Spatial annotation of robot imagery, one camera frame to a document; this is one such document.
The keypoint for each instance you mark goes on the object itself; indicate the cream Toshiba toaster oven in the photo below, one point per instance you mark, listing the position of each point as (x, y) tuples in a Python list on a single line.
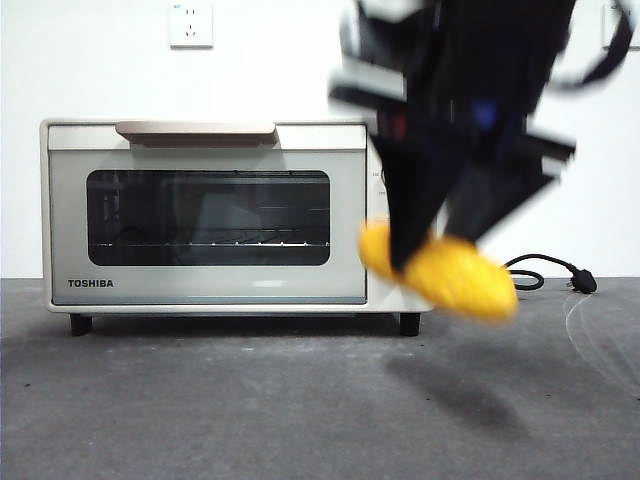
[(380, 300)]

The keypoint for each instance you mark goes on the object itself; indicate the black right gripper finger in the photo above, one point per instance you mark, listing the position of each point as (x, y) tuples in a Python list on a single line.
[(490, 200), (410, 200)]

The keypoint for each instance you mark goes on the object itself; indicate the white wall socket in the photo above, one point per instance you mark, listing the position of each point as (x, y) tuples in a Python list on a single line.
[(191, 25), (607, 25)]

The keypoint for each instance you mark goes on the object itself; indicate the yellow corn cob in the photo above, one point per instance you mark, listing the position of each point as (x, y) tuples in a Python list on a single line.
[(460, 275)]

